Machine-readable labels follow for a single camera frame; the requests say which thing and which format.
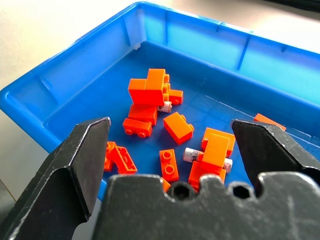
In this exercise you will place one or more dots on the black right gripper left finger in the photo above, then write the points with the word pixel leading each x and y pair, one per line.
pixel 62 160

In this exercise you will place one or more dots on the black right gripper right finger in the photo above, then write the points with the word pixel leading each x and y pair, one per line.
pixel 265 150

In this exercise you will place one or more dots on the white cylindrical battery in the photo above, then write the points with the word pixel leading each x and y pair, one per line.
pixel 191 155
pixel 165 107

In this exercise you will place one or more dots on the blue plastic tray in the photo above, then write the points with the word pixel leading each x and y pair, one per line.
pixel 105 75

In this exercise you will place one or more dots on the flat orange building block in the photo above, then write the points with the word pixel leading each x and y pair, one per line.
pixel 169 165

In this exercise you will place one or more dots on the small orange building block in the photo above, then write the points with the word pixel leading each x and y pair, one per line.
pixel 175 96
pixel 165 185

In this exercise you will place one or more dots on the large orange building block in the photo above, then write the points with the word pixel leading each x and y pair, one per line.
pixel 153 90

